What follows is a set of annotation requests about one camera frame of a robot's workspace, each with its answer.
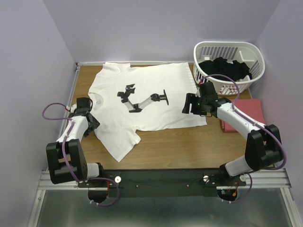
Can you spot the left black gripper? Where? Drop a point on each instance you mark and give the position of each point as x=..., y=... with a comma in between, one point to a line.
x=95, y=124

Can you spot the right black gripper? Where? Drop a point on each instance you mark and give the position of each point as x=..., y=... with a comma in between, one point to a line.
x=191, y=98

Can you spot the white printed t-shirt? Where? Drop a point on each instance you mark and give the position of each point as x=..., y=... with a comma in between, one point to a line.
x=129, y=99

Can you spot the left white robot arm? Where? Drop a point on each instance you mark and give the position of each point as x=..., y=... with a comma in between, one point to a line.
x=65, y=157

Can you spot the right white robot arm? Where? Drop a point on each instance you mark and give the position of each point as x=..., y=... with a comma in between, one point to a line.
x=263, y=142

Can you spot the black clothes in basket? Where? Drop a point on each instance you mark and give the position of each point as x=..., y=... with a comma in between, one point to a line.
x=234, y=70

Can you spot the folded red t-shirt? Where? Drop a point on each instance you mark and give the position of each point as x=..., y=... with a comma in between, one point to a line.
x=251, y=107

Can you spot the white plastic laundry basket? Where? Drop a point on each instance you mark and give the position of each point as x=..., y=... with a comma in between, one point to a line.
x=240, y=51

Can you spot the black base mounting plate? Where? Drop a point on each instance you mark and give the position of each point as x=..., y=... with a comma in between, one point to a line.
x=163, y=183

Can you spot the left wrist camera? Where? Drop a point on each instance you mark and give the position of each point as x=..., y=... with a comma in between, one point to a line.
x=71, y=108

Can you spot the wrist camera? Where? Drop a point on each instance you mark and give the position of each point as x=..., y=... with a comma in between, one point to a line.
x=202, y=81
x=71, y=108

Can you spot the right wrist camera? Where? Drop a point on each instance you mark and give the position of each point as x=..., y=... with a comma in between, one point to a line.
x=202, y=81

